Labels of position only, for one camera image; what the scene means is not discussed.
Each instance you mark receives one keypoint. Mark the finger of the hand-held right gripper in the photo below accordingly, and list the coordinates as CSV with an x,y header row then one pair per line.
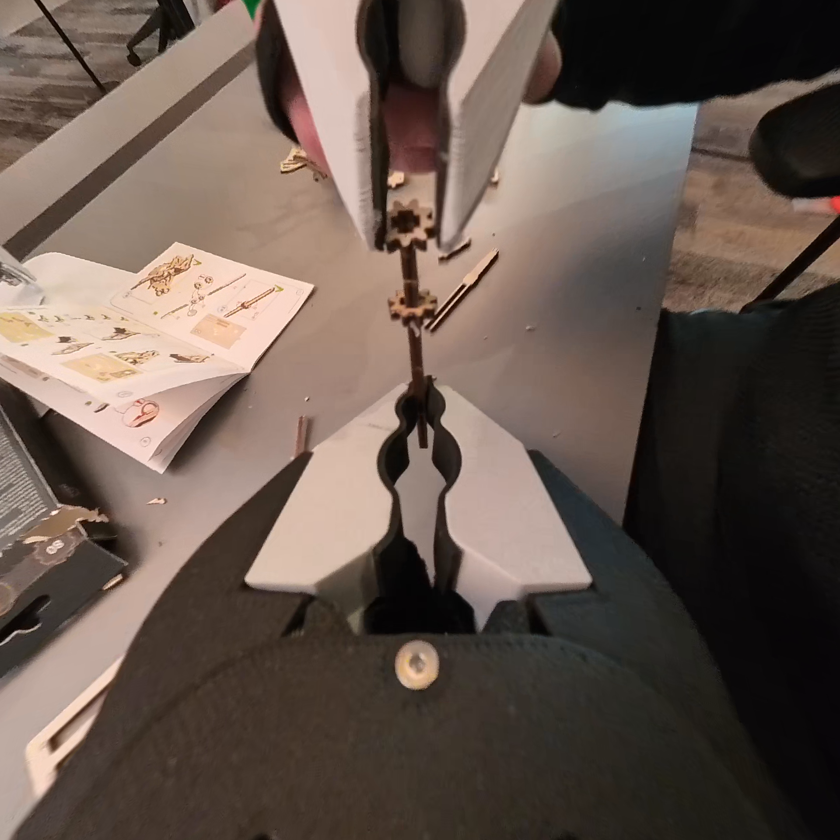
x,y
328,98
489,98

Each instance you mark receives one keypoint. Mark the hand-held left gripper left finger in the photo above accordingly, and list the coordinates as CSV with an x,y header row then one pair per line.
x,y
308,525

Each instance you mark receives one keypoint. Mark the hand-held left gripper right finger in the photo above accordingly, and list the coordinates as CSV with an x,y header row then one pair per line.
x,y
512,525

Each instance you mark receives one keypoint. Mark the wooden axle with two gears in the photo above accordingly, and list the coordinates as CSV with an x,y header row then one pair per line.
x,y
411,275

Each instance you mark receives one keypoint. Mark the person's right forearm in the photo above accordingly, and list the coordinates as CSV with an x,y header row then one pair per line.
x,y
689,46

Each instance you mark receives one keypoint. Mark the flat wooden model piece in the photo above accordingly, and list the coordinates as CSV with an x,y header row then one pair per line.
x,y
296,162

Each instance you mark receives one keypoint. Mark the short dark wooden stick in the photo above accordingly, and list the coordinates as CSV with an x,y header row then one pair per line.
x,y
301,436

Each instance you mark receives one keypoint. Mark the small square wooden piece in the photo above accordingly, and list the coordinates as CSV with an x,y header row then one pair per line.
x,y
396,179

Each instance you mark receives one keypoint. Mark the office chair wheel base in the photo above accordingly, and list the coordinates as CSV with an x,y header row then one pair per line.
x,y
161,29

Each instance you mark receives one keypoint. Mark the forked wooden strip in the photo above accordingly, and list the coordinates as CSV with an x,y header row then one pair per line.
x,y
463,289

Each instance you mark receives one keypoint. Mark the small wooden scrap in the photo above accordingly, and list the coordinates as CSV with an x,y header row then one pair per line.
x,y
113,581

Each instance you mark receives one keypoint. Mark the assembly instruction booklet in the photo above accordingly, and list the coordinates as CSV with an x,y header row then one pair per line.
x,y
164,341

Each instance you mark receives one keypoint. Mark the black tripod leg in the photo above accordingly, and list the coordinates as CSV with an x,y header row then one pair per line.
x,y
797,262
69,46

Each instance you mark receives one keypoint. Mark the black cardboard kit box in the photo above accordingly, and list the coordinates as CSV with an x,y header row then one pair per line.
x,y
46,564

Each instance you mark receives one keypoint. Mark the white plastic container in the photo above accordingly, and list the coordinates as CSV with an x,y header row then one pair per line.
x,y
62,741

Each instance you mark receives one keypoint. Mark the clear plastic bag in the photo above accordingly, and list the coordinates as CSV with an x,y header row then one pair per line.
x,y
16,279

